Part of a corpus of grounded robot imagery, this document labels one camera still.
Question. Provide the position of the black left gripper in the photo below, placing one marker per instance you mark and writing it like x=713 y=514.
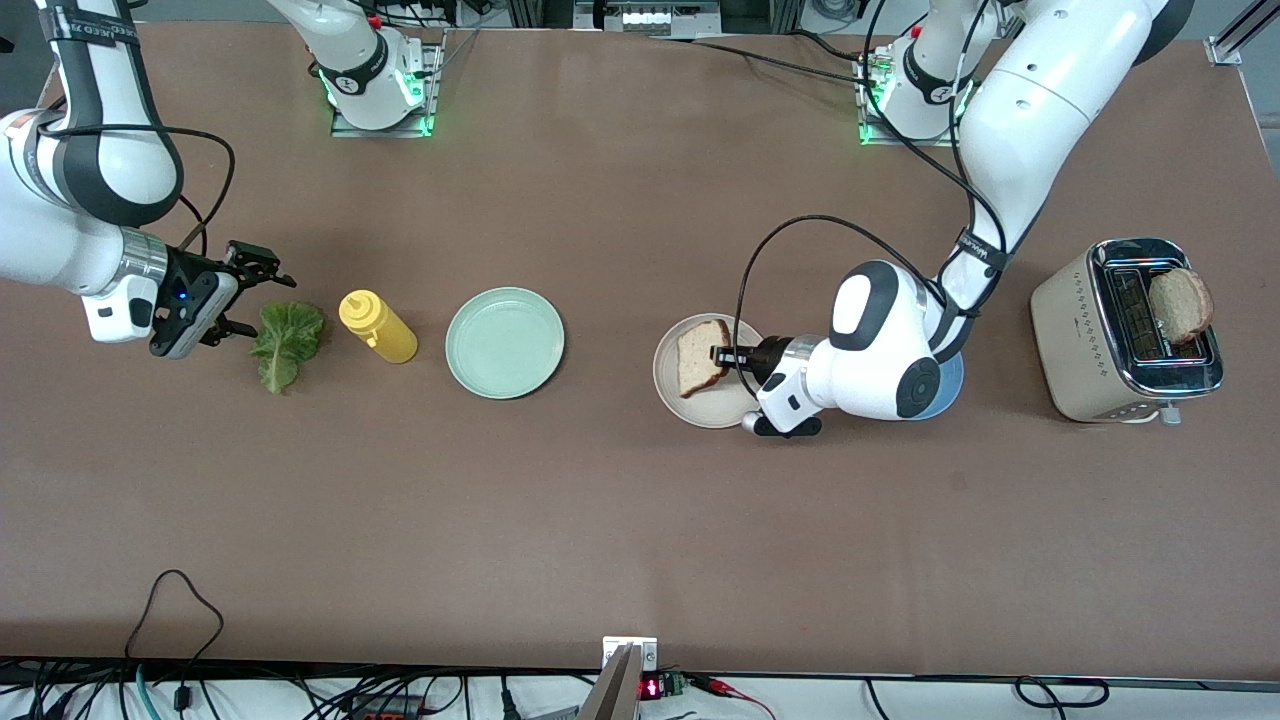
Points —
x=768 y=356

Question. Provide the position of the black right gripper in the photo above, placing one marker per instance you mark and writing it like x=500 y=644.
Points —
x=193 y=274

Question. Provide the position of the toasted bread slice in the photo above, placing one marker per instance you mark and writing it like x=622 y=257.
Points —
x=1185 y=305
x=698 y=365

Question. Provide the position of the green lettuce leaf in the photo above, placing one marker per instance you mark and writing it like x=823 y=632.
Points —
x=285 y=345

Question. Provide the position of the yellow squeeze bottle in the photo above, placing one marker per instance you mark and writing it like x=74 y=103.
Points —
x=385 y=335

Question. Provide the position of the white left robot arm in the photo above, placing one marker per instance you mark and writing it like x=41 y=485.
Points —
x=1040 y=120

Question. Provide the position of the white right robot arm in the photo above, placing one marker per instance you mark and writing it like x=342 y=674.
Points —
x=30 y=250

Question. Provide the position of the beige plate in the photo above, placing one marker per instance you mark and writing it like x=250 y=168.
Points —
x=690 y=410

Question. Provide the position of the mint green plate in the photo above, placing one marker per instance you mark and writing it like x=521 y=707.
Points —
x=505 y=343

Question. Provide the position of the blue plate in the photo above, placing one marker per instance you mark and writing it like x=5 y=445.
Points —
x=955 y=385

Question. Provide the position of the red alligator clip lead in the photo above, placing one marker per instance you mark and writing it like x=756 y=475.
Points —
x=730 y=688

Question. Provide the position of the small red-lit circuit board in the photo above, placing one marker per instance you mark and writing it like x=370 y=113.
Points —
x=662 y=686

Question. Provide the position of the grey power unit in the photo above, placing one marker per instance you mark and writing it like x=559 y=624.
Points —
x=650 y=18

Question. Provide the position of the beige chrome toaster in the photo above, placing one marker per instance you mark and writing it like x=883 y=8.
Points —
x=1075 y=340

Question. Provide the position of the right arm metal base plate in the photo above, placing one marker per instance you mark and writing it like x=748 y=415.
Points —
x=436 y=90

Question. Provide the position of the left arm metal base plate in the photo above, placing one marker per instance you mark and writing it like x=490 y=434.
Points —
x=915 y=142

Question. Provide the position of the white metal bracket plate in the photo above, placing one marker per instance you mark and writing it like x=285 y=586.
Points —
x=645 y=652

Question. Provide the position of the grey metal mount bar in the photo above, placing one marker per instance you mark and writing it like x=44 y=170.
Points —
x=612 y=695

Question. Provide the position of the aluminium frame rail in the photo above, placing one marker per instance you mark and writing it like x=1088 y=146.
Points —
x=1222 y=50

